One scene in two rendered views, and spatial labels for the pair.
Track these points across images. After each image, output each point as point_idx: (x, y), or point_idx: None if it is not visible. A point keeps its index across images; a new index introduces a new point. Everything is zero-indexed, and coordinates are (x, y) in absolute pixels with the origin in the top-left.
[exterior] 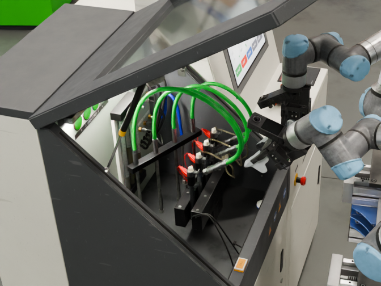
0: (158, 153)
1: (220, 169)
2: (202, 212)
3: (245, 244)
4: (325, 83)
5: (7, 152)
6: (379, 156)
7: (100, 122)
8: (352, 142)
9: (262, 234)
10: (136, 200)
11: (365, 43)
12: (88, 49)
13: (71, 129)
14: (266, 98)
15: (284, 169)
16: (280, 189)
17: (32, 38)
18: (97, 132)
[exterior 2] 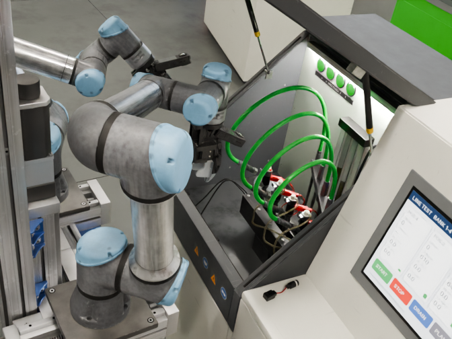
0: (316, 179)
1: (281, 239)
2: (243, 196)
3: (188, 198)
4: None
5: None
6: (139, 307)
7: (337, 105)
8: (89, 50)
9: (187, 216)
10: (239, 91)
11: (146, 81)
12: (388, 62)
13: (315, 60)
14: (232, 130)
15: (236, 285)
16: (217, 263)
17: (442, 59)
18: (331, 107)
